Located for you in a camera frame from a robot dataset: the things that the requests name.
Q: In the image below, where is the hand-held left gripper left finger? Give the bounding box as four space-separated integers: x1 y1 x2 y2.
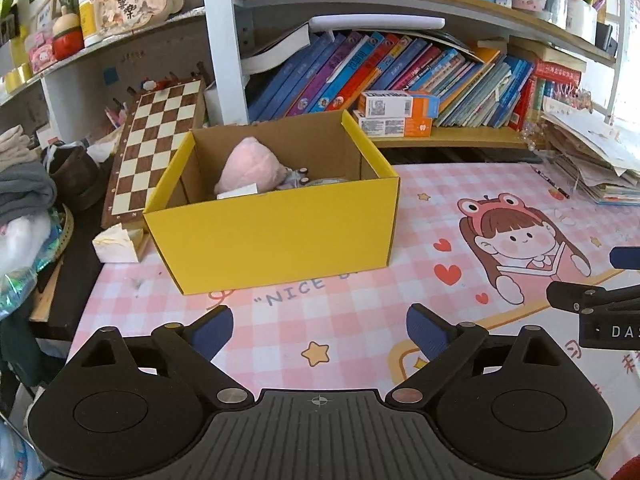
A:
75 305 256 411

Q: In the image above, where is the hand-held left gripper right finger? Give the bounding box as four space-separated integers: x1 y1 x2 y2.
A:
385 304 571 411

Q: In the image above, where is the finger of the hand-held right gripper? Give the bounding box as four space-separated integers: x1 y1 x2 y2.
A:
546 281 640 315
609 246 640 271

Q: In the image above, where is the yellow cardboard box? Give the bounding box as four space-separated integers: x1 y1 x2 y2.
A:
142 110 401 296

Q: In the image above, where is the white charger plug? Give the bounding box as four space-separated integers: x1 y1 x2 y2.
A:
217 185 258 201

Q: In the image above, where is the pink plush toy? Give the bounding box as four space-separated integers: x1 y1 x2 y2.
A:
214 139 286 196

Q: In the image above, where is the grey toy truck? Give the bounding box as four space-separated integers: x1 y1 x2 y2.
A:
277 166 311 191

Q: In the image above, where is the pink printed table mat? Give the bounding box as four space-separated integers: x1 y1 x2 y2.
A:
67 162 640 466

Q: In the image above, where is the black pencil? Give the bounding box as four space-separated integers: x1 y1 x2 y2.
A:
531 166 571 200

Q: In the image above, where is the stack of papers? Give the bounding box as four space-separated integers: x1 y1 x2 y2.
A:
540 97 640 206

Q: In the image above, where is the white tissue box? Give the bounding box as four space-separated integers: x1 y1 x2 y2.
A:
91 224 143 263

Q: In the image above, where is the red clothing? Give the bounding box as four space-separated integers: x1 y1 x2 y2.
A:
597 460 640 480

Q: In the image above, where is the wooden chessboard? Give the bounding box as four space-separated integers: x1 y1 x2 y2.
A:
100 77 207 231

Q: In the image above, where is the iridescent plastic bag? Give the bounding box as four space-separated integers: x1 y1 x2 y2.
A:
0 210 66 321

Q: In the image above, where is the brown hat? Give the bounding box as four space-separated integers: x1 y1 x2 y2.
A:
47 145 101 211

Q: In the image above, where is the orange and white carton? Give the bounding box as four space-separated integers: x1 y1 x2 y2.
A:
361 91 441 120
352 110 433 138

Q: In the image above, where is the plastic water bottle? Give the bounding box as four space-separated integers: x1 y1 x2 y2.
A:
0 420 41 480

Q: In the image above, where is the grey folded cloth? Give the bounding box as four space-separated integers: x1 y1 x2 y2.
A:
0 162 58 223

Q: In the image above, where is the white cup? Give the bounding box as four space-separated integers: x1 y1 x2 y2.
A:
565 0 598 43

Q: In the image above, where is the row of colourful books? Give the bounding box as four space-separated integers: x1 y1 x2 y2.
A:
247 32 583 131

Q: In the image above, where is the white cloth pile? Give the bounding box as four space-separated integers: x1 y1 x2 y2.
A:
0 125 38 166

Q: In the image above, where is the wooden bookshelf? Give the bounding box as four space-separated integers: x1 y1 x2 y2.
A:
200 0 621 151

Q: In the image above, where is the pink packet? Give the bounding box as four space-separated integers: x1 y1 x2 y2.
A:
27 35 57 73

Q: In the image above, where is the red and white doll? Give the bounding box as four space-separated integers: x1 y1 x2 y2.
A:
52 7 85 61

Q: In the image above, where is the yellow carton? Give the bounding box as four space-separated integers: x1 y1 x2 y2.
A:
77 0 101 48

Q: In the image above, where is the string of clear beads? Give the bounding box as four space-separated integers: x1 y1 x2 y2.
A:
520 122 548 151

